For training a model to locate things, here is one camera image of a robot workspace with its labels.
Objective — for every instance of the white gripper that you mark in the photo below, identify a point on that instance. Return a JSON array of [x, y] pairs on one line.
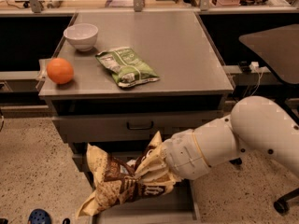
[[181, 154]]

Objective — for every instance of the brown chip bag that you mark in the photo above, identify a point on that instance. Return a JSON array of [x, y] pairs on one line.
[[115, 182]]

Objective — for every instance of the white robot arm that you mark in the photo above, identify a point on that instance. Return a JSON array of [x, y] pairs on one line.
[[255, 123]]

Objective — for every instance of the grey bottom drawer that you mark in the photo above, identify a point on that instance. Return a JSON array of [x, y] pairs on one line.
[[177, 207]]

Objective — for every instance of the grey top drawer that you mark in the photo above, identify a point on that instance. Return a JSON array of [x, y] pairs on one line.
[[134, 118]]

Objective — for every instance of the grey drawer cabinet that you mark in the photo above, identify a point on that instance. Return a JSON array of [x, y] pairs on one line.
[[173, 43]]

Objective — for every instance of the green chip bag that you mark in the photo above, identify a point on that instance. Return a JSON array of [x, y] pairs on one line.
[[126, 67]]

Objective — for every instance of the black office chair base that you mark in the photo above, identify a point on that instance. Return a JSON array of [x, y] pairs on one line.
[[281, 204]]

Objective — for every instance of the white power adapter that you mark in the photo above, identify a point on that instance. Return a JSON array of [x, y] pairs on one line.
[[254, 66]]

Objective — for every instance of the orange ball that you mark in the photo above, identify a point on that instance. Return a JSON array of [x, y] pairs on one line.
[[60, 71]]

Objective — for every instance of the white bowl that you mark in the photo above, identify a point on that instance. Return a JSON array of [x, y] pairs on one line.
[[81, 36]]

